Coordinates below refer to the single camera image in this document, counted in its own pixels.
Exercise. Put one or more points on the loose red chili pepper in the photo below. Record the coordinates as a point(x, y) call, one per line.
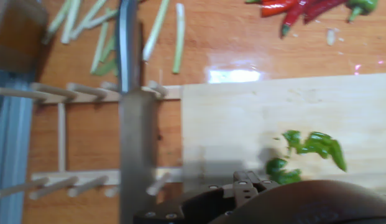
point(278, 7)
point(320, 9)
point(292, 17)
point(255, 1)

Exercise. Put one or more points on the wooden peg dish rack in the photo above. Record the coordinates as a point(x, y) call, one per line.
point(62, 140)

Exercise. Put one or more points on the whole green chili pepper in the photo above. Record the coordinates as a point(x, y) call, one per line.
point(362, 7)

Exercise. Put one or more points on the small white vegetable scrap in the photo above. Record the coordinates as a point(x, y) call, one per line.
point(330, 36)

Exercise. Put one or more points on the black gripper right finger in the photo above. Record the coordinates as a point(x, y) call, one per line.
point(267, 183)

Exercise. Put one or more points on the green chili pepper pieces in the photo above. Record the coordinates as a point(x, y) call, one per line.
point(317, 146)

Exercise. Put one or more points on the wooden cutting board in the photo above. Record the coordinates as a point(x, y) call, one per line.
point(242, 118)

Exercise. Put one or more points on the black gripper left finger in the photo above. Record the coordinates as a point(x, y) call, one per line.
point(192, 205)

